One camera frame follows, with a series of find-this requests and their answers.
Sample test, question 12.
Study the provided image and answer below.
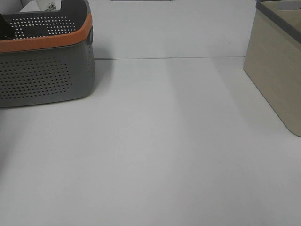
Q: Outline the dark navy towel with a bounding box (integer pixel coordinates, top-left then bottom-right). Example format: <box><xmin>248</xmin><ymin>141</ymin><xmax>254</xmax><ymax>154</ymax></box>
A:
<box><xmin>0</xmin><ymin>14</ymin><xmax>16</xmax><ymax>40</ymax></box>

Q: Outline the grey perforated basket orange rim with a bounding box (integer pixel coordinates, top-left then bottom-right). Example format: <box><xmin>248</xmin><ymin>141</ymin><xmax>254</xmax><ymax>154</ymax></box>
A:
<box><xmin>0</xmin><ymin>0</ymin><xmax>95</xmax><ymax>108</ymax></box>

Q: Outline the beige bin grey rim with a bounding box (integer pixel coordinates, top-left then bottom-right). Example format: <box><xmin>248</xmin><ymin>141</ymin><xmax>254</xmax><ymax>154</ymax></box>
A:
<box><xmin>243</xmin><ymin>0</ymin><xmax>301</xmax><ymax>136</ymax></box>

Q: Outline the white printed object behind basket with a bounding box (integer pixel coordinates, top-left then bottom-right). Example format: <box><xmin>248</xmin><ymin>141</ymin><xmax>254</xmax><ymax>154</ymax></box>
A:
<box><xmin>20</xmin><ymin>0</ymin><xmax>61</xmax><ymax>12</ymax></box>

